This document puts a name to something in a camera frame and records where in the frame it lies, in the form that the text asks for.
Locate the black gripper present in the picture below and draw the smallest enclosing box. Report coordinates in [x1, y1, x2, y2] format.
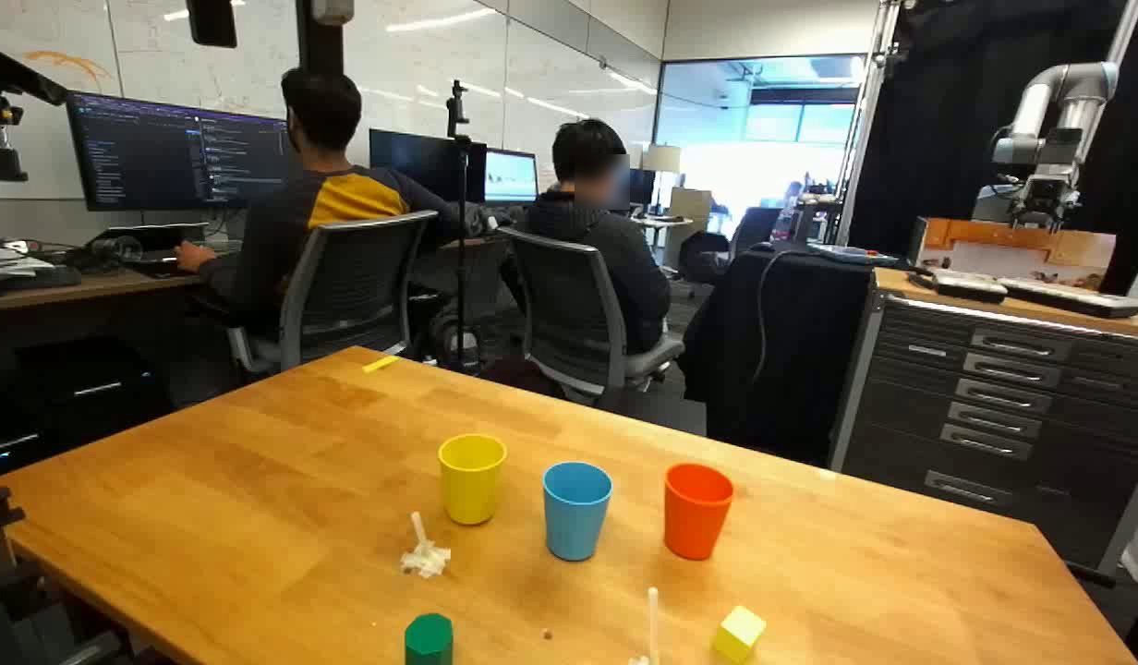
[293, 0, 350, 73]

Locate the yellow plastic cup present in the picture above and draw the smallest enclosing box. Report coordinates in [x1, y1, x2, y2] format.
[437, 429, 508, 534]

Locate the blue plastic cup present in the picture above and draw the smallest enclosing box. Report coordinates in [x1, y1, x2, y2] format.
[540, 458, 615, 564]

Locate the orange plastic cup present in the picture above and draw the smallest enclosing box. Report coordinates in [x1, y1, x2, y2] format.
[661, 461, 738, 564]

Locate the person in yellow-black jacket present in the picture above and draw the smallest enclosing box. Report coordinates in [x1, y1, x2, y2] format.
[174, 66, 471, 346]

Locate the dark medium computer monitor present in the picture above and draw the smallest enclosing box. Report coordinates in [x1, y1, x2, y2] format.
[364, 126, 487, 209]

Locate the wide dark computer monitor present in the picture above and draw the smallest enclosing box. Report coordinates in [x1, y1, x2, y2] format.
[62, 90, 294, 215]

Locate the small lit computer monitor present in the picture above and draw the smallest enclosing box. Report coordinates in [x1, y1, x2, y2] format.
[478, 146, 544, 209]

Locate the grey office chair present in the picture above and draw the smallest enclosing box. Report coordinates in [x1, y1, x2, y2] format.
[225, 209, 442, 378]
[496, 226, 689, 409]

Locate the black desk keyboard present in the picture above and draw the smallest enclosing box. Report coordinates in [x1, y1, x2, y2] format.
[86, 237, 193, 279]

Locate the person in black jacket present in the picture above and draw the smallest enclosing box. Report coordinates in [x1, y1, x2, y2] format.
[506, 117, 672, 361]

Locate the wooden office desk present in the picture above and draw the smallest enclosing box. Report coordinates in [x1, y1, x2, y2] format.
[0, 263, 227, 324]

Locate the white table lamp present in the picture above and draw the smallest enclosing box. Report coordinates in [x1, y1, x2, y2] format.
[634, 141, 682, 184]

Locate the black under-desk cabinet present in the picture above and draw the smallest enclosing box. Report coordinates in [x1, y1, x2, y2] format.
[0, 335, 177, 486]

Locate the small white jack-shaped piece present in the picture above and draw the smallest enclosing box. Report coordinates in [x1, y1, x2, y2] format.
[397, 511, 454, 583]

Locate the black cloth covered table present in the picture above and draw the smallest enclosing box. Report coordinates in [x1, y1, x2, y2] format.
[682, 241, 881, 456]

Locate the green cylinder block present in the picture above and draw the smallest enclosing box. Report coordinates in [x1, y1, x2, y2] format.
[403, 610, 459, 665]

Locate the black curtain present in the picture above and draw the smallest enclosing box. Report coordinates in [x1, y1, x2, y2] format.
[847, 0, 1138, 297]

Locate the short black flat device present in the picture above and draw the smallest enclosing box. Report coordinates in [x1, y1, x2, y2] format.
[917, 265, 1011, 308]

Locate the cardboard box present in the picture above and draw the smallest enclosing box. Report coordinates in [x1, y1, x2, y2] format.
[908, 215, 1119, 292]

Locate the yellow cube block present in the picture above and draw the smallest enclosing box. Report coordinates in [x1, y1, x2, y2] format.
[710, 601, 773, 665]

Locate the grey drawer cabinet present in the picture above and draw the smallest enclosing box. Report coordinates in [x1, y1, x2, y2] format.
[831, 265, 1138, 574]

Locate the long black flat device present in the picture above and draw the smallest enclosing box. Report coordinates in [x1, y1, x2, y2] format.
[996, 273, 1138, 322]

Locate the black camera on tripod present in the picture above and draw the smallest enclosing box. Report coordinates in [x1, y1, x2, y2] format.
[439, 78, 477, 375]

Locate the black camera boom mount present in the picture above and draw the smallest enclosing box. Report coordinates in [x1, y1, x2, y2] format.
[0, 39, 70, 184]

